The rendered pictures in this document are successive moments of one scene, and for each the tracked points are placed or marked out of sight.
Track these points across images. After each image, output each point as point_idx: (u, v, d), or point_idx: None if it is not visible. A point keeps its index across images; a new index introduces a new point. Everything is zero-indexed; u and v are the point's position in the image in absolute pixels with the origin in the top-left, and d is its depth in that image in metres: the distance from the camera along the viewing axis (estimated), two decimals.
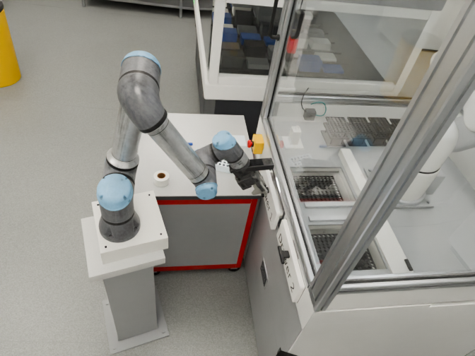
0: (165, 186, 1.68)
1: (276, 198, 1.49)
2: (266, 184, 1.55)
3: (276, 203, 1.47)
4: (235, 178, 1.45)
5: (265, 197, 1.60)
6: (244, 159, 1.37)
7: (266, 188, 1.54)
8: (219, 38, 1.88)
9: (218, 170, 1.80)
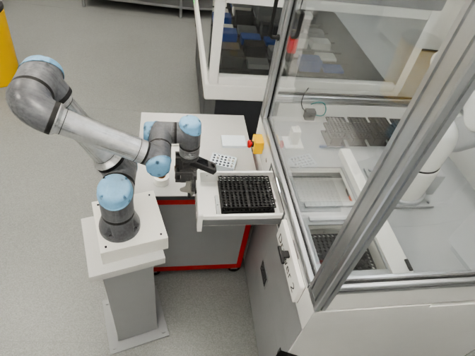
0: (165, 186, 1.68)
1: (201, 198, 1.44)
2: None
3: (201, 204, 1.42)
4: (174, 167, 1.37)
5: (195, 198, 1.55)
6: (197, 153, 1.32)
7: None
8: (219, 38, 1.88)
9: (218, 170, 1.80)
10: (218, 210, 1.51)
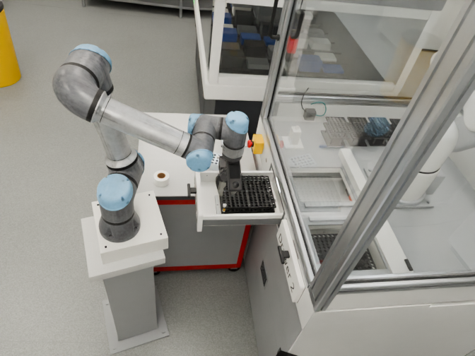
0: (165, 186, 1.68)
1: (201, 198, 1.44)
2: (232, 195, 1.40)
3: (201, 204, 1.42)
4: None
5: (195, 198, 1.55)
6: (227, 152, 1.24)
7: (194, 189, 1.49)
8: (219, 38, 1.88)
9: (218, 170, 1.80)
10: (218, 210, 1.51)
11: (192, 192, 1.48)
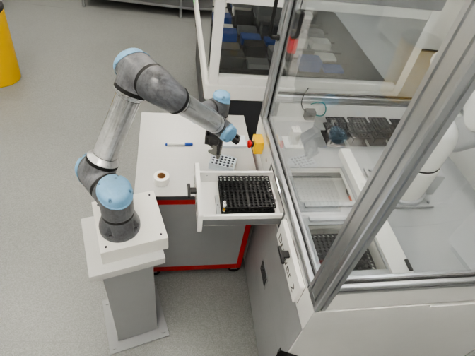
0: (165, 186, 1.68)
1: (201, 198, 1.44)
2: (220, 154, 1.80)
3: (201, 204, 1.42)
4: (206, 131, 1.69)
5: (195, 198, 1.55)
6: None
7: (194, 189, 1.49)
8: (219, 38, 1.88)
9: (218, 170, 1.80)
10: (218, 210, 1.51)
11: (192, 192, 1.48)
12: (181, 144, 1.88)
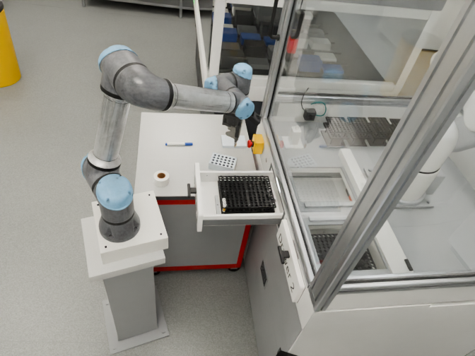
0: (165, 186, 1.68)
1: (201, 198, 1.44)
2: (239, 137, 1.65)
3: (201, 204, 1.42)
4: None
5: (195, 198, 1.55)
6: None
7: (194, 189, 1.49)
8: (219, 38, 1.88)
9: (218, 170, 1.80)
10: (218, 210, 1.51)
11: (192, 192, 1.48)
12: (181, 144, 1.88)
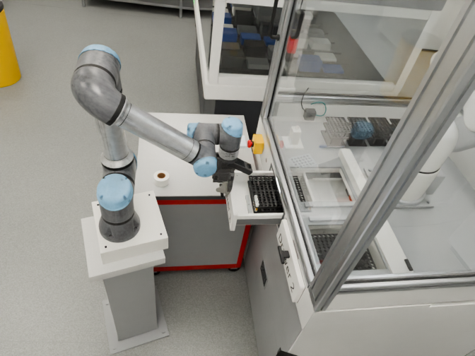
0: (165, 186, 1.68)
1: (234, 198, 1.46)
2: None
3: (235, 204, 1.44)
4: None
5: (226, 198, 1.57)
6: (237, 154, 1.34)
7: None
8: (219, 38, 1.88)
9: None
10: (250, 210, 1.53)
11: None
12: None
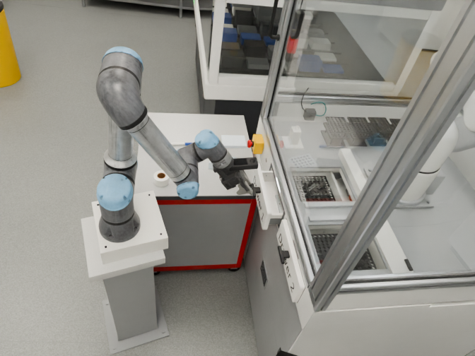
0: (165, 186, 1.68)
1: (267, 198, 1.49)
2: (251, 184, 1.54)
3: (268, 203, 1.47)
4: (219, 177, 1.44)
5: (256, 197, 1.60)
6: (227, 159, 1.36)
7: (258, 188, 1.54)
8: (219, 38, 1.88)
9: None
10: (281, 209, 1.56)
11: (257, 191, 1.53)
12: (181, 144, 1.88)
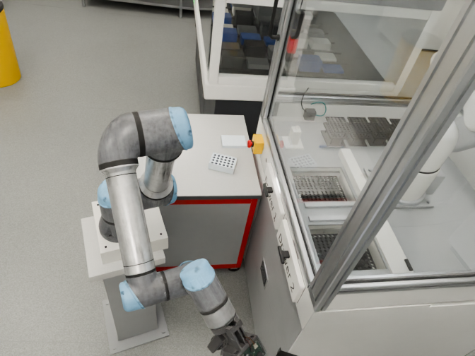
0: None
1: (280, 198, 1.50)
2: None
3: (280, 203, 1.47)
4: (249, 338, 0.85)
5: (268, 197, 1.61)
6: None
7: (270, 188, 1.55)
8: (219, 38, 1.88)
9: (218, 170, 1.80)
10: None
11: (269, 191, 1.54)
12: None
